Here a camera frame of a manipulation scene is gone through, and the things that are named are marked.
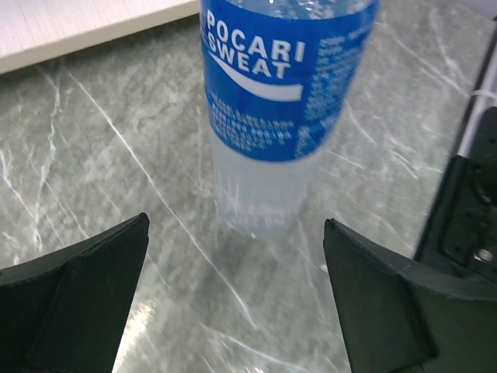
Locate water bottle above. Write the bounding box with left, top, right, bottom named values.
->
left=200, top=1, right=380, bottom=237

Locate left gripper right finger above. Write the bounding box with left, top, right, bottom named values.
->
left=324, top=219, right=496, bottom=372

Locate wooden two-tier shelf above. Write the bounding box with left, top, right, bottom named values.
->
left=1, top=0, right=199, bottom=73

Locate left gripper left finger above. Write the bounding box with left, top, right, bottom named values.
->
left=1, top=213, right=150, bottom=372

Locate black base beam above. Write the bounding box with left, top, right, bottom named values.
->
left=414, top=38, right=496, bottom=282

